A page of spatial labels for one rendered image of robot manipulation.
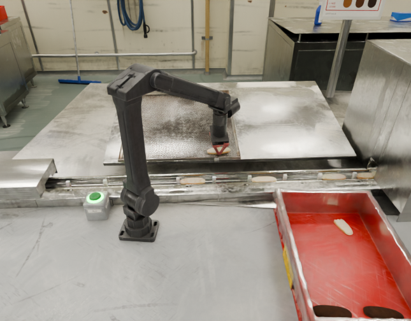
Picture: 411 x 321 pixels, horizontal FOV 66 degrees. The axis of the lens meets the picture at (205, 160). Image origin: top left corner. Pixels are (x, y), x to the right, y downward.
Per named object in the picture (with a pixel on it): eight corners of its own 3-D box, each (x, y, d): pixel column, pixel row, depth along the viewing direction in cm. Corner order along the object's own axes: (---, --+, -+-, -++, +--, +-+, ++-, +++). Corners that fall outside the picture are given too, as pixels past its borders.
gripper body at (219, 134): (224, 127, 132) (225, 113, 127) (229, 144, 125) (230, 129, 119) (209, 128, 131) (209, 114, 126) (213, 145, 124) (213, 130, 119)
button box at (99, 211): (87, 228, 112) (80, 205, 106) (92, 213, 119) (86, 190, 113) (110, 227, 113) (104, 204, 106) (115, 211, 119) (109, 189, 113)
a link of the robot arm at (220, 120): (209, 109, 118) (222, 115, 116) (220, 101, 122) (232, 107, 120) (209, 124, 123) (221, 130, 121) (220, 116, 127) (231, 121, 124)
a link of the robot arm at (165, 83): (123, 81, 86) (151, 90, 80) (129, 60, 85) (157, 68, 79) (209, 104, 122) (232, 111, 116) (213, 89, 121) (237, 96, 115)
